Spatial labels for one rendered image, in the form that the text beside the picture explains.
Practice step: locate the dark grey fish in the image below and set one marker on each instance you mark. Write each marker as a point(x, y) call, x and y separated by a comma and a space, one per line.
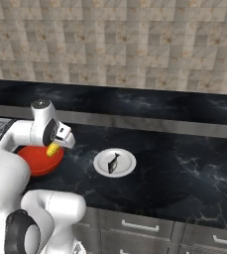
point(113, 163)

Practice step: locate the yellow corn cob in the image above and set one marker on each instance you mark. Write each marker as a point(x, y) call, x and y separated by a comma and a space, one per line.
point(52, 151)

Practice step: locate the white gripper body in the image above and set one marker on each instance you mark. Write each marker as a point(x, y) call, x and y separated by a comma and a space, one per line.
point(67, 140)

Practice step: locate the white round plate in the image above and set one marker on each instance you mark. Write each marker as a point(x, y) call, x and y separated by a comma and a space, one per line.
point(126, 162)

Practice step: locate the grey drawer front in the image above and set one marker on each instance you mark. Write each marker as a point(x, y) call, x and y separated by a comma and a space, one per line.
point(144, 244)
point(141, 216)
point(201, 241)
point(90, 238)

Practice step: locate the red bowl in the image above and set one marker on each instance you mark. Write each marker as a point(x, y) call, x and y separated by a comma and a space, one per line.
point(40, 163)

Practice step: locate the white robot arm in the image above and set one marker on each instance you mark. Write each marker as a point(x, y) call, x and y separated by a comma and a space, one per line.
point(6, 185)

